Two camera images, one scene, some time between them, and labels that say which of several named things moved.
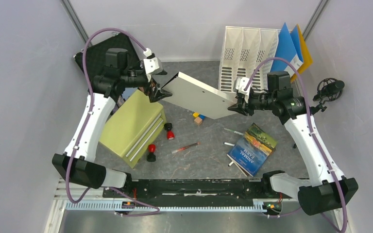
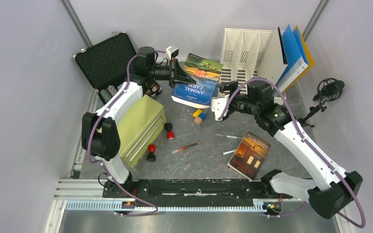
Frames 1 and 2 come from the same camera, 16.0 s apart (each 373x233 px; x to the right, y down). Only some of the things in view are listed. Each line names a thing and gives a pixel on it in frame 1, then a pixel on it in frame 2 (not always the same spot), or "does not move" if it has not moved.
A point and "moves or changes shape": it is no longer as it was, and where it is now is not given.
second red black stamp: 170,133 does not move
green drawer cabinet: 133,126 does not move
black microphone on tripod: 329,90 does not move
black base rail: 233,189 does not move
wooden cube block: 198,120 does not move
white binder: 192,95 -> 272,60
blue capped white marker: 228,144 -> 228,152
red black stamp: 151,157 does not move
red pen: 184,147 does not move
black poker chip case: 96,55 does not move
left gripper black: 158,94 -> 179,74
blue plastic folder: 289,47 moves or changes shape
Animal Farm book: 252,149 -> 205,74
